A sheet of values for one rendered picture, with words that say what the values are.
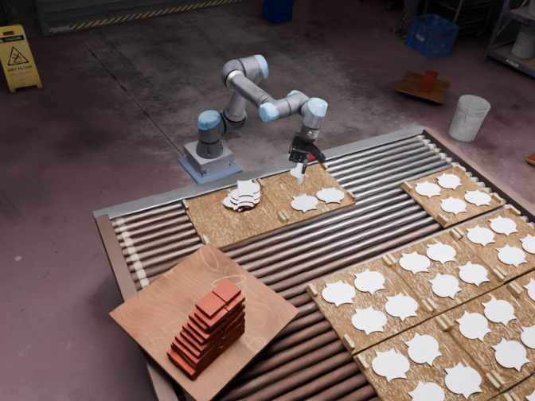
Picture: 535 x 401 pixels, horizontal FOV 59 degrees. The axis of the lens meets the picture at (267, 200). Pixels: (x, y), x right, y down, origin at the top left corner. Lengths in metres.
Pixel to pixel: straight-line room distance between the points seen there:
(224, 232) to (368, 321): 0.76
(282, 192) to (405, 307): 0.85
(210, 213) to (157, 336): 0.76
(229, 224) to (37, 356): 1.43
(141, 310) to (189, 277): 0.23
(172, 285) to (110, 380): 1.13
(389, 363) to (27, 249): 2.59
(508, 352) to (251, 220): 1.21
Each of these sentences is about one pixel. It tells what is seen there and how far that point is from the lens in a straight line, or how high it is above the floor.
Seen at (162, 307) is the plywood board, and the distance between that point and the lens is 1.84.
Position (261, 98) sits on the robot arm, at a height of 1.56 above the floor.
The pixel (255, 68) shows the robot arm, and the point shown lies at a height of 1.54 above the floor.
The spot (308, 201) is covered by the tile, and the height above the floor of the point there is 0.95.
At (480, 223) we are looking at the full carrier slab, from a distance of 2.60.
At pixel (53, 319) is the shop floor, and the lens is 3.22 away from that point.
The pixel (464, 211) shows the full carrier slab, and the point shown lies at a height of 0.95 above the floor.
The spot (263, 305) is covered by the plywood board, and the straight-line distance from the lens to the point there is 1.83.
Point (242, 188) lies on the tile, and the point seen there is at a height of 1.00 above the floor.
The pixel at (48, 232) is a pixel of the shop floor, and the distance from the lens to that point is 3.72.
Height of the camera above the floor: 2.54
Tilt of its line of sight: 42 degrees down
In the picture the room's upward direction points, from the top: 5 degrees clockwise
